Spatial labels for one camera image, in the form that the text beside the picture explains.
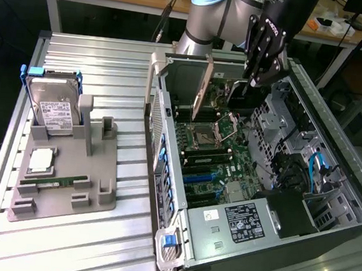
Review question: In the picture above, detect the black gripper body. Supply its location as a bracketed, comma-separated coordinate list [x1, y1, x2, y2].
[258, 0, 322, 59]

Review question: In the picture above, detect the NVIDIA graphics card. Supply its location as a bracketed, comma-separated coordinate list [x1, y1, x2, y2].
[190, 51, 268, 128]

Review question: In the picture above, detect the small orange box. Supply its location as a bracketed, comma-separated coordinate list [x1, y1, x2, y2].
[305, 17, 322, 32]

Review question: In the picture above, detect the white black small device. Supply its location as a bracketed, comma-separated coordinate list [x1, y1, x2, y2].
[315, 16, 353, 36]

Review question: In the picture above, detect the metal disk bay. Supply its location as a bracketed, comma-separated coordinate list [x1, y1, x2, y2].
[298, 180, 362, 237]
[246, 75, 327, 162]

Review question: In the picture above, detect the metal socket cover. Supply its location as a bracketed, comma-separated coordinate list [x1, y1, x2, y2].
[211, 109, 242, 145]

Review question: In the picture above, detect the green motherboard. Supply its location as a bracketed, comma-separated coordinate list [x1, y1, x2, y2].
[164, 104, 269, 214]

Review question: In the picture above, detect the CPU socket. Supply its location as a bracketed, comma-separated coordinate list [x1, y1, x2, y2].
[190, 122, 222, 149]

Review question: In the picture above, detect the black RAM stick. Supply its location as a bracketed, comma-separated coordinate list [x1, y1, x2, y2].
[181, 147, 233, 172]

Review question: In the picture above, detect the blue expansion slot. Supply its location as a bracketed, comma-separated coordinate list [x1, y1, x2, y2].
[181, 170, 216, 187]

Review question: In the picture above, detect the black plastic shroud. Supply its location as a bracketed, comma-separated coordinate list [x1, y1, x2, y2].
[256, 185, 323, 244]

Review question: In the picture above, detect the long black expansion slot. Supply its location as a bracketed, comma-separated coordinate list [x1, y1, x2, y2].
[185, 193, 220, 210]

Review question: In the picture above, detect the grey power supply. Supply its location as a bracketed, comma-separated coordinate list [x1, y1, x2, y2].
[181, 189, 288, 271]

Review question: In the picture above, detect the open black PC case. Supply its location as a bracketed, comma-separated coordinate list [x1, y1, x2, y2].
[128, 44, 362, 271]

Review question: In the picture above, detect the blue case latch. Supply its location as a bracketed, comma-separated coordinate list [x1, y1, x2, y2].
[159, 232, 179, 250]

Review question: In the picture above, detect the silver hard disk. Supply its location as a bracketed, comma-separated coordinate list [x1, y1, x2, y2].
[20, 74, 89, 140]

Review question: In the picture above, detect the blue disk carrier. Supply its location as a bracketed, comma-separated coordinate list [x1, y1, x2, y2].
[18, 64, 86, 101]

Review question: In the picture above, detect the green RAM stick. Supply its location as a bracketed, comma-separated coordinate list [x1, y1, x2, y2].
[35, 174, 78, 193]

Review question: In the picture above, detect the silver CPU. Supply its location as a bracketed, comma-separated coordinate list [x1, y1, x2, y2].
[27, 146, 58, 178]

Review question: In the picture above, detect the grey parts rack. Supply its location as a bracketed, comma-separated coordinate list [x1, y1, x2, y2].
[5, 87, 128, 233]

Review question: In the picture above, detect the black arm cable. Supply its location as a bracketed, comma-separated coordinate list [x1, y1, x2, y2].
[151, 0, 183, 45]

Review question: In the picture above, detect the black power wire bundle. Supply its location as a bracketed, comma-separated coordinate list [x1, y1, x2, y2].
[268, 151, 312, 193]

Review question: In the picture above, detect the blue data wire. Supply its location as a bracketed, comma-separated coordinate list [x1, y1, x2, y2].
[304, 147, 331, 198]

